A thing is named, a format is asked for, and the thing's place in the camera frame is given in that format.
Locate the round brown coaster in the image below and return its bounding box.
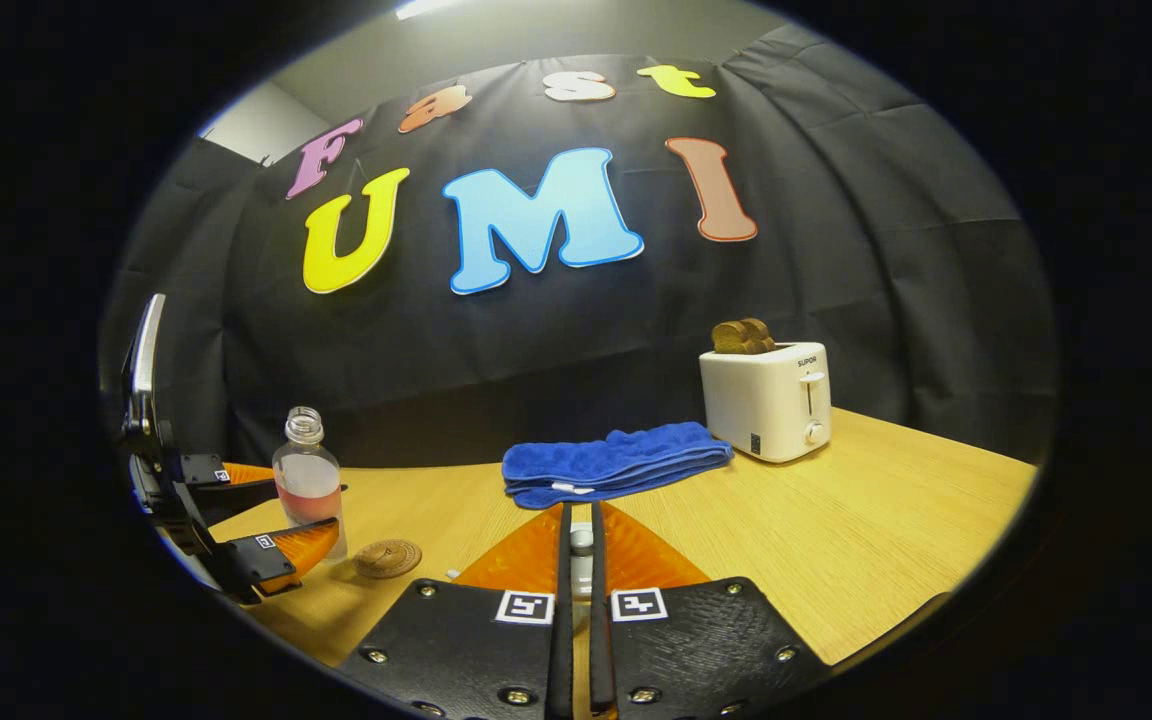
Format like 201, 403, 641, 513
352, 539, 423, 580

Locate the white blue teacup lid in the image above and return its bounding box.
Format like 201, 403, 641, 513
570, 525, 597, 601

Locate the folded blue towel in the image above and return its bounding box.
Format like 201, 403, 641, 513
502, 421, 735, 510

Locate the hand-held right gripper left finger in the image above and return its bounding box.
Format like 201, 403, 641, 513
336, 503, 575, 720

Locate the white toaster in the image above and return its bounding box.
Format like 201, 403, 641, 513
699, 342, 833, 464

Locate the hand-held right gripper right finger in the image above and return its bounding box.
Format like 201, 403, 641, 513
588, 500, 832, 720

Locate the clear water bottle pink label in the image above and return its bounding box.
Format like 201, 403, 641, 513
272, 406, 348, 561

